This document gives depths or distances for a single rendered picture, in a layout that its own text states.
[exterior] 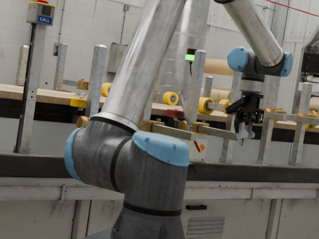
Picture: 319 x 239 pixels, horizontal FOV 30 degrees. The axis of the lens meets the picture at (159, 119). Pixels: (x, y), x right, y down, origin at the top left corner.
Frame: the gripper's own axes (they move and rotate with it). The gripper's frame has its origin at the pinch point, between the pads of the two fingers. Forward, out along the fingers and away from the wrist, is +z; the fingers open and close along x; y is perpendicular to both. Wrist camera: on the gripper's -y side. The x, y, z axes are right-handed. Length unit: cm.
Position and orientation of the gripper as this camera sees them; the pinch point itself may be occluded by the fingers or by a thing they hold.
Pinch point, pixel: (240, 142)
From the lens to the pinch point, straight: 238.9
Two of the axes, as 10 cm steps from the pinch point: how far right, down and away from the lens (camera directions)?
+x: 7.8, 0.9, 6.2
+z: -1.3, 9.9, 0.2
